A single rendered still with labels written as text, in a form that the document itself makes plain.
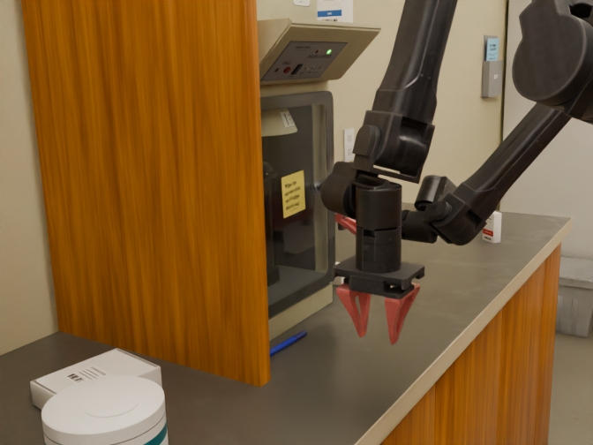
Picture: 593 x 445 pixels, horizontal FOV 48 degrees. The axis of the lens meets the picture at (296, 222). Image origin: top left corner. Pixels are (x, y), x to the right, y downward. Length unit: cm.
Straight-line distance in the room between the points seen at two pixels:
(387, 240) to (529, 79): 29
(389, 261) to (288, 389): 35
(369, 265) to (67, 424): 39
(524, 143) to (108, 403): 79
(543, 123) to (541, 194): 294
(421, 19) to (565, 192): 334
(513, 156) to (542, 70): 59
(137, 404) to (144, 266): 46
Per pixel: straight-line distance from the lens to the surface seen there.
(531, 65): 64
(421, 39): 83
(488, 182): 120
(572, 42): 62
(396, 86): 82
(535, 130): 122
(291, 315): 133
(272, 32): 106
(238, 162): 102
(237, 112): 101
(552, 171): 412
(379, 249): 83
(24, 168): 137
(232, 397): 109
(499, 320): 170
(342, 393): 109
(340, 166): 90
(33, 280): 141
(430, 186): 128
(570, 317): 386
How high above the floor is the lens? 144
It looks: 13 degrees down
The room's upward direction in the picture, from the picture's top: 2 degrees counter-clockwise
